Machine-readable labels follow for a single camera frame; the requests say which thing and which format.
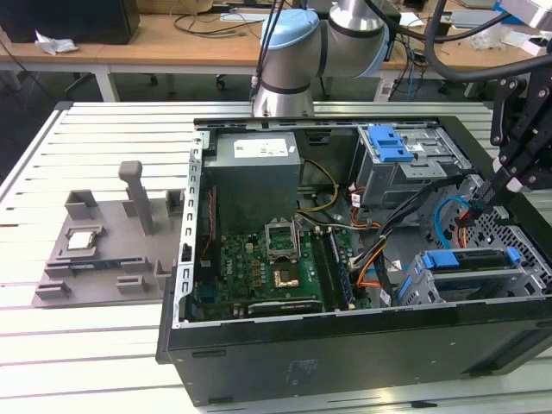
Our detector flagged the black graphics card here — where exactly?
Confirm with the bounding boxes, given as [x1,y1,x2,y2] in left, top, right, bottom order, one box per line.
[248,299,323,316]

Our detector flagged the hard disk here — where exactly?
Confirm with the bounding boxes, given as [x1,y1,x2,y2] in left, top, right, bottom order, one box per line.
[396,248,518,305]

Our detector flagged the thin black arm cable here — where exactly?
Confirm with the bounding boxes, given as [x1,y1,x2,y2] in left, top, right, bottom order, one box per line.
[251,0,284,104]

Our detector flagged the black wire bundle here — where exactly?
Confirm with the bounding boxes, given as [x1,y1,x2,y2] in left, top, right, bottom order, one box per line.
[344,172,474,277]

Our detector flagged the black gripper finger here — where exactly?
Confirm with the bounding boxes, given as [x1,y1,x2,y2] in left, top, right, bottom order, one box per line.
[491,85,552,215]
[476,76,518,206]

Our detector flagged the crumpled white paper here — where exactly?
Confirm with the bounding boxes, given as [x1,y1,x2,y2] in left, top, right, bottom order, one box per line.
[33,28,80,56]

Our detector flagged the black power connector wire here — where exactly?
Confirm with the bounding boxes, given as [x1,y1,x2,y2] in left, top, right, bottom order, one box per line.
[455,180,492,250]

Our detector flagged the crumpled clear plastic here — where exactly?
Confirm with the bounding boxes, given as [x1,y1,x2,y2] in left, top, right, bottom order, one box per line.
[468,24,505,52]

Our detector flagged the grey power supply unit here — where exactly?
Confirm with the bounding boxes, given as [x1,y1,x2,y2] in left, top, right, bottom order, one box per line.
[201,131,303,234]

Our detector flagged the red and orange wires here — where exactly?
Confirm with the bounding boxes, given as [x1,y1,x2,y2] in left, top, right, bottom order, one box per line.
[354,248,390,291]

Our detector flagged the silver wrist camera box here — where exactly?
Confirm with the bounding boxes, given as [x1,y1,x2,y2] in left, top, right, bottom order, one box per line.
[499,0,552,28]

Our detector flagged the CPU socket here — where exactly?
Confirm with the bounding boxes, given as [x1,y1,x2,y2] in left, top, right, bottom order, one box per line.
[263,220,302,262]

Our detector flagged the wooden desk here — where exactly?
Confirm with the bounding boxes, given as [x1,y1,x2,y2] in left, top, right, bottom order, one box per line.
[0,0,552,103]

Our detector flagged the blue drive cage latch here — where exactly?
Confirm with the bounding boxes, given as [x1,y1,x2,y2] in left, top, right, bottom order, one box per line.
[367,124,414,164]

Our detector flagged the yellow wire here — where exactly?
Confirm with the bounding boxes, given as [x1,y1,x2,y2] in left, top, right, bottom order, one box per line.
[295,159,340,215]

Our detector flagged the grey optical drive cage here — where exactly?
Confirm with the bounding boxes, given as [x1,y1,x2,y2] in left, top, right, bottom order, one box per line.
[353,124,471,210]

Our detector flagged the silver CPU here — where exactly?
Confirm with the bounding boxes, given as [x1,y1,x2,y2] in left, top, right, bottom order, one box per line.
[67,230,99,252]

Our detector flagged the small white box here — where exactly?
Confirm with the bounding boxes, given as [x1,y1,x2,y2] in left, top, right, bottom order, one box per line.
[523,36,552,58]

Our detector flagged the blue SATA wire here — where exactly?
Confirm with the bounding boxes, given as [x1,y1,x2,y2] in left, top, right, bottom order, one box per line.
[433,196,469,251]

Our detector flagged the blue RAM stick in slot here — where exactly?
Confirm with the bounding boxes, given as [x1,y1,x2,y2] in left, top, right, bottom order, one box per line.
[328,232,357,311]

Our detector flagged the thick black cable hose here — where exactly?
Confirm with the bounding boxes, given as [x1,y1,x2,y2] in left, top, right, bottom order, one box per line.
[424,0,552,84]

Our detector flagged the gold chipset chip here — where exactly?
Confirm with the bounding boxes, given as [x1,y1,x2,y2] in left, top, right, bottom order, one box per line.
[272,267,301,290]

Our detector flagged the RAM stick on rack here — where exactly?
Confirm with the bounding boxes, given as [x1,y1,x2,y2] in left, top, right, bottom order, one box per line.
[68,258,124,272]

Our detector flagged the green motherboard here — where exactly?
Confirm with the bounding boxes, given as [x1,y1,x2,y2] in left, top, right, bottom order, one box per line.
[193,230,370,316]

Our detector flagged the grey parts rack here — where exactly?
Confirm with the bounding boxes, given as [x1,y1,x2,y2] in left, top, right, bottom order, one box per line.
[33,160,187,310]

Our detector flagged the metal disk bay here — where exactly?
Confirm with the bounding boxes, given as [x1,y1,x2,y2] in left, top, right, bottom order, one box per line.
[394,248,552,305]

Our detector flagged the grey flat box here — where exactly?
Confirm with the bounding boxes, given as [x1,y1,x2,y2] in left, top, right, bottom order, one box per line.
[450,10,502,30]

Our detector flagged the black open PC case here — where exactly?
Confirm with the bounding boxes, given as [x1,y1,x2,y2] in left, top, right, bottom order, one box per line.
[154,114,552,409]

